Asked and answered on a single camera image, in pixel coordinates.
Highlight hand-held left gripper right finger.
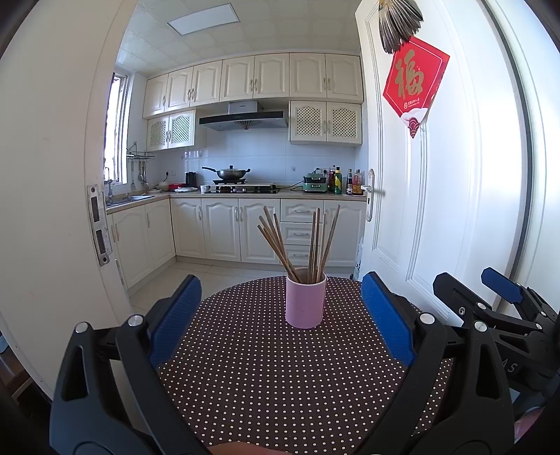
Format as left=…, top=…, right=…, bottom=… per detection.
left=353, top=271, right=528, bottom=455

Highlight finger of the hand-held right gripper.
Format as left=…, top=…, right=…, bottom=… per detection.
left=432, top=272, right=545, bottom=342
left=481, top=268, right=560, bottom=325

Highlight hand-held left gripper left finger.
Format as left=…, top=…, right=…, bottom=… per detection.
left=49, top=274, right=211, bottom=455

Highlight pink cup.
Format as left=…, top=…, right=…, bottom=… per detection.
left=285, top=268, right=328, bottom=330

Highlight bundle of chopsticks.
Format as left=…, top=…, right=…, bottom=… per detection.
left=257, top=205, right=341, bottom=284

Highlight cardboard box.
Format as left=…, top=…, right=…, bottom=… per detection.
left=350, top=238, right=366, bottom=281

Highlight white door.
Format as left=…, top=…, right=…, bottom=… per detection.
left=354, top=0, right=537, bottom=333

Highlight white lower cabinets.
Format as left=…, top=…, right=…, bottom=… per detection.
left=106, top=198, right=367, bottom=289

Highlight white cabinets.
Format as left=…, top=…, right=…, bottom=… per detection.
left=142, top=52, right=365, bottom=119
left=106, top=198, right=367, bottom=289

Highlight white cabinet drawer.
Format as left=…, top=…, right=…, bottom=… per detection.
left=281, top=222, right=324, bottom=246
left=280, top=200, right=325, bottom=222
left=282, top=245, right=323, bottom=263

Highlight brown polka dot tablecloth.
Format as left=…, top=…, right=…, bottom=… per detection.
left=156, top=275, right=456, bottom=451

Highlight metal door strike plate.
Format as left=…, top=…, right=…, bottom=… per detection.
left=86, top=184, right=113, bottom=267

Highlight steel sink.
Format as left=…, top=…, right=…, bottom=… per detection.
left=106, top=195, right=156, bottom=207

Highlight gas stove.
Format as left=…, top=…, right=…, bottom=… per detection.
left=205, top=179, right=281, bottom=194

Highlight green electric cooker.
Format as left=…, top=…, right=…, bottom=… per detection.
left=303, top=172, right=330, bottom=193

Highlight steel wok with lid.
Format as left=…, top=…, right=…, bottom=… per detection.
left=202, top=165, right=251, bottom=181

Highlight hanging utensil rack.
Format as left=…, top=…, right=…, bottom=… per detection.
left=126, top=142, right=155, bottom=191

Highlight small lattice door cabinet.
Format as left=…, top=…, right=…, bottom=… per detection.
left=146, top=109, right=196, bottom=152

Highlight kitchen window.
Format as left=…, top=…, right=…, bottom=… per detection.
left=104, top=72, right=132, bottom=184

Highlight wide lattice door cabinet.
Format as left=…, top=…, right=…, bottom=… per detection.
left=289, top=100, right=363, bottom=146

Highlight range hood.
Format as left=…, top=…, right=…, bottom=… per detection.
left=199, top=100, right=289, bottom=132

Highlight red paper door decoration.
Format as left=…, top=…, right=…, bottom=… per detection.
left=383, top=36, right=450, bottom=140

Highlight white upper cabinets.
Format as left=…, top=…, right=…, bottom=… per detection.
left=142, top=52, right=365, bottom=119

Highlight feather fan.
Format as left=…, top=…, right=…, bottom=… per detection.
left=378, top=0, right=424, bottom=55

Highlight ceiling light panel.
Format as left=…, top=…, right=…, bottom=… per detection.
left=167, top=3, right=246, bottom=36

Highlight metal door handle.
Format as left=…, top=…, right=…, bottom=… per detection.
left=359, top=170, right=386, bottom=222

